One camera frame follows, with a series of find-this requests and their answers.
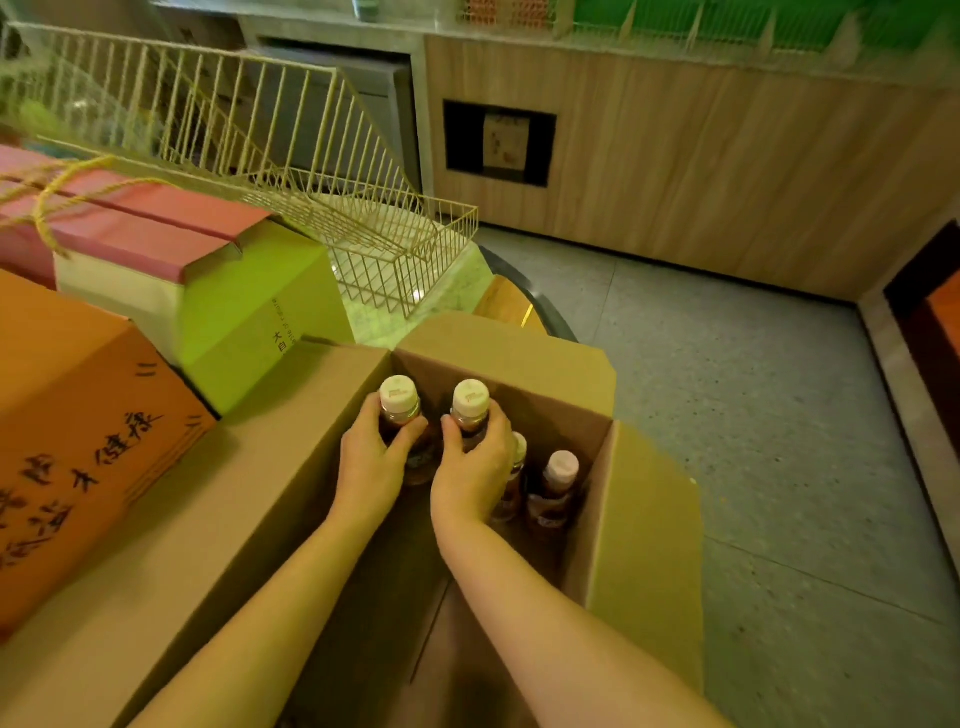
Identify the person's right hand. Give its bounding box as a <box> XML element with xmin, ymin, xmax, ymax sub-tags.
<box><xmin>429</xmin><ymin>399</ymin><xmax>519</xmax><ymax>538</ymax></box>

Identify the person's left hand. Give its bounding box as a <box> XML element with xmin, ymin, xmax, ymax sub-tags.
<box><xmin>328</xmin><ymin>392</ymin><xmax>430</xmax><ymax>528</ymax></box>

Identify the brown drink bottle white cap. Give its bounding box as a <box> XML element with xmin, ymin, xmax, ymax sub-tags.
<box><xmin>449</xmin><ymin>378</ymin><xmax>492</xmax><ymax>454</ymax></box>
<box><xmin>377</xmin><ymin>375</ymin><xmax>438</xmax><ymax>487</ymax></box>
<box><xmin>491</xmin><ymin>432</ymin><xmax>529</xmax><ymax>525</ymax></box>
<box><xmin>525</xmin><ymin>450</ymin><xmax>581</xmax><ymax>543</ymax></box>

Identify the person's left forearm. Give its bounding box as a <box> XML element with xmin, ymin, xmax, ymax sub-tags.
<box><xmin>129</xmin><ymin>507</ymin><xmax>394</xmax><ymax>728</ymax></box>

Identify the person's right forearm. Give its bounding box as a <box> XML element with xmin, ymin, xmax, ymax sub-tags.
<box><xmin>433</xmin><ymin>517</ymin><xmax>735</xmax><ymax>728</ymax></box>

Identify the open brown cardboard box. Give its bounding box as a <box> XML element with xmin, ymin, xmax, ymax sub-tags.
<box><xmin>0</xmin><ymin>312</ymin><xmax>705</xmax><ymax>728</ymax></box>

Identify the green and pink cardboard box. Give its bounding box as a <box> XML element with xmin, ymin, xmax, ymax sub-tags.
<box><xmin>0</xmin><ymin>143</ymin><xmax>356</xmax><ymax>416</ymax></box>

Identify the black framed panel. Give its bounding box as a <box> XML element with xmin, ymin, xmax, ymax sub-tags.
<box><xmin>441</xmin><ymin>99</ymin><xmax>558</xmax><ymax>189</ymax></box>

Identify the pale small poster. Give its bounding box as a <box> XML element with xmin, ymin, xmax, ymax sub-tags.
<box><xmin>481</xmin><ymin>113</ymin><xmax>531</xmax><ymax>173</ymax></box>

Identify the orange cardboard box black writing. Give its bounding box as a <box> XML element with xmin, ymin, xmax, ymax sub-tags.
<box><xmin>0</xmin><ymin>269</ymin><xmax>219</xmax><ymax>644</ymax></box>

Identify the stainless steel appliance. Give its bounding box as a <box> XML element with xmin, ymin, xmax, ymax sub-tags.
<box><xmin>243</xmin><ymin>41</ymin><xmax>423</xmax><ymax>195</ymax></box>

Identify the wooden panel counter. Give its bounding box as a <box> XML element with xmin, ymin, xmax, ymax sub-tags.
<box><xmin>423</xmin><ymin>33</ymin><xmax>960</xmax><ymax>303</ymax></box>

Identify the dark red cabinet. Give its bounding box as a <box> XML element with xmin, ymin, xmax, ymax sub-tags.
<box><xmin>883</xmin><ymin>219</ymin><xmax>960</xmax><ymax>460</ymax></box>

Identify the cream wire basket rack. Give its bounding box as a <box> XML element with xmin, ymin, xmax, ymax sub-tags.
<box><xmin>0</xmin><ymin>21</ymin><xmax>480</xmax><ymax>321</ymax></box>

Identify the yellow plastic strap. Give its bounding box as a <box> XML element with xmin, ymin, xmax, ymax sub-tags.
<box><xmin>0</xmin><ymin>155</ymin><xmax>175</xmax><ymax>261</ymax></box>

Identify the wire shelf with green backing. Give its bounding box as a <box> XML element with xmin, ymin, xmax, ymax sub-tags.
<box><xmin>456</xmin><ymin>0</ymin><xmax>960</xmax><ymax>85</ymax></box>

